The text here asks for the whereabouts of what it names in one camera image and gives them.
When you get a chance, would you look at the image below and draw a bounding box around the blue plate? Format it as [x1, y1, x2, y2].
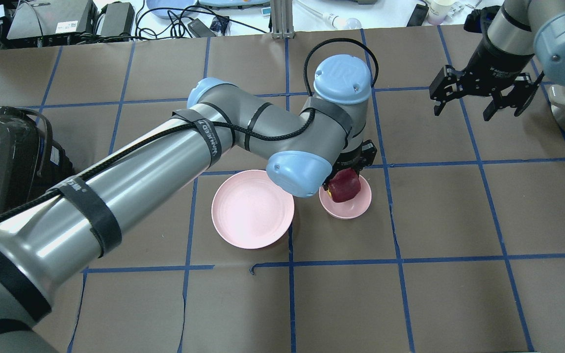
[146, 0, 198, 19]

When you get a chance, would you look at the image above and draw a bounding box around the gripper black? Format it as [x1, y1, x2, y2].
[323, 139, 378, 191]
[429, 50, 545, 122]

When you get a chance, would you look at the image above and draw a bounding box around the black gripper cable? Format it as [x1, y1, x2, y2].
[0, 38, 379, 238]

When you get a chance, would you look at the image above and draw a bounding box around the dark grey rice cooker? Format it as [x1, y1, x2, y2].
[0, 106, 74, 214]

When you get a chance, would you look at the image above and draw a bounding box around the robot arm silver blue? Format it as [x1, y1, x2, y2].
[0, 54, 379, 353]
[430, 0, 565, 121]

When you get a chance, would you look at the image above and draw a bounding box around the black power adapter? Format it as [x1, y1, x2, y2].
[96, 1, 134, 37]

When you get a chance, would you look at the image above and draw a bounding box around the aluminium frame post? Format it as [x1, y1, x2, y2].
[270, 0, 295, 39]

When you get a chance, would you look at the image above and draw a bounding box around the red apple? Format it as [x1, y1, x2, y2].
[327, 168, 361, 203]

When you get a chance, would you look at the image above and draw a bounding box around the white light bulb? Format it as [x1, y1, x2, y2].
[294, 0, 363, 30]

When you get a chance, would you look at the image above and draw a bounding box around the pink bowl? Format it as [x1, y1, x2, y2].
[318, 175, 372, 220]

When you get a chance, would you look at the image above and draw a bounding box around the white purple cup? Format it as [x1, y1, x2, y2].
[426, 0, 457, 26]

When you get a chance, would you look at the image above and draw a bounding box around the pink plate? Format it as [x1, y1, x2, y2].
[211, 170, 295, 250]

